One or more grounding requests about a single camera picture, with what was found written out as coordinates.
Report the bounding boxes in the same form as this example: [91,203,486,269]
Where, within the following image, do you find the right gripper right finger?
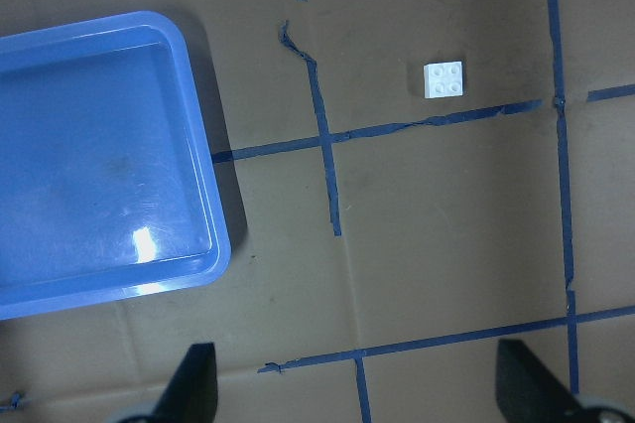
[496,339,582,423]

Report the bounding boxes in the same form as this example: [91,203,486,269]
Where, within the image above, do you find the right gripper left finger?
[151,343,218,422]

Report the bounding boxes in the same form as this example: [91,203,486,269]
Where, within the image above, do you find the white block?
[423,61,463,99]

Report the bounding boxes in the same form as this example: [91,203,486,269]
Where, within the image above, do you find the blue plastic tray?
[1,11,231,320]

